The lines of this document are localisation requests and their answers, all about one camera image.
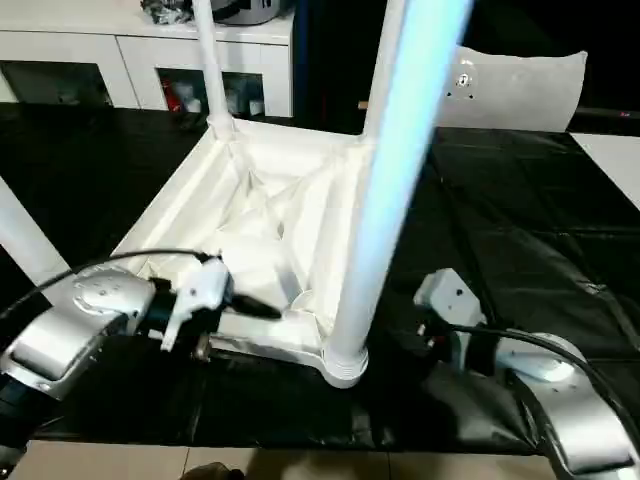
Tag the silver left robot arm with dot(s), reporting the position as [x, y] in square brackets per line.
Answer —
[70, 320]

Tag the black cabinet with gold label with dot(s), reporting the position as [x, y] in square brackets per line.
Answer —
[330, 50]

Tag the white flat board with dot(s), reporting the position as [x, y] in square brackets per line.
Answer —
[612, 165]

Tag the grey cushion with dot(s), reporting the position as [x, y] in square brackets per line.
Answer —
[520, 90]

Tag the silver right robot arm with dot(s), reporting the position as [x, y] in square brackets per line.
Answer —
[570, 400]

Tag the dark round appliance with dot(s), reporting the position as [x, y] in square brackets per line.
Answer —
[240, 10]

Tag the white glass-door cabinet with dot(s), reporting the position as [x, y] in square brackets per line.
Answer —
[80, 55]

